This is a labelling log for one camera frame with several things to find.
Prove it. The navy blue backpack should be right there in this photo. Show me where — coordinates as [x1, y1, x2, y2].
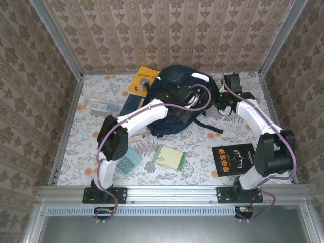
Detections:
[143, 65, 225, 139]

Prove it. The yellow paperback book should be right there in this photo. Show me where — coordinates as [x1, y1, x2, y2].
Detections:
[127, 66, 162, 97]

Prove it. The dark blue notebook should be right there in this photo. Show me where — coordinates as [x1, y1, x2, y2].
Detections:
[118, 94, 146, 117]

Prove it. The small white tube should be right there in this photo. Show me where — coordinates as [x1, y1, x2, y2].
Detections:
[128, 131, 150, 144]

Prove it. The green sticky notepad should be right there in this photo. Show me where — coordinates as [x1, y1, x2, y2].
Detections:
[153, 144, 187, 172]

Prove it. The black book with orange title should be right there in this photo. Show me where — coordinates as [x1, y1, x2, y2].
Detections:
[211, 143, 256, 178]

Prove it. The clear ruler packet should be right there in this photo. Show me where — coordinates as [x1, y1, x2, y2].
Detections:
[85, 97, 122, 113]

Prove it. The teal calculator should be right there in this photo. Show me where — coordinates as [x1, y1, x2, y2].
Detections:
[115, 146, 144, 176]

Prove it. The floral patterned table cover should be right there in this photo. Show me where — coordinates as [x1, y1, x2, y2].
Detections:
[57, 72, 296, 187]

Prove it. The grey metal panel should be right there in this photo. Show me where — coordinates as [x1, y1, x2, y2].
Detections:
[37, 205, 313, 243]

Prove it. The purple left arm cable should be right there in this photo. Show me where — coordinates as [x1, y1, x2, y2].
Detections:
[95, 83, 212, 223]

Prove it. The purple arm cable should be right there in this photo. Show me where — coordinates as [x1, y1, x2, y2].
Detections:
[95, 83, 212, 223]
[221, 67, 298, 223]

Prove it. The aluminium table side rail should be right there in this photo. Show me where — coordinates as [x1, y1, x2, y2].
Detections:
[47, 74, 84, 187]
[258, 73, 301, 184]

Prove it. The aluminium upright frame post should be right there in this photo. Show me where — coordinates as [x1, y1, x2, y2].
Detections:
[258, 0, 308, 76]
[30, 0, 84, 80]

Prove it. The aluminium frame beam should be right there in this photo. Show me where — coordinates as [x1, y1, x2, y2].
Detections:
[36, 184, 311, 205]

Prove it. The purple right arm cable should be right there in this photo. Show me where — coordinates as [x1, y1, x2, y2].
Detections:
[221, 67, 298, 223]

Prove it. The white slotted cable duct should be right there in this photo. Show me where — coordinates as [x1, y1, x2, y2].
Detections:
[45, 205, 254, 216]

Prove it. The black cable connector bracket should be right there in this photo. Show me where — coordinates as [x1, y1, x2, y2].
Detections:
[234, 206, 254, 221]
[93, 206, 117, 223]

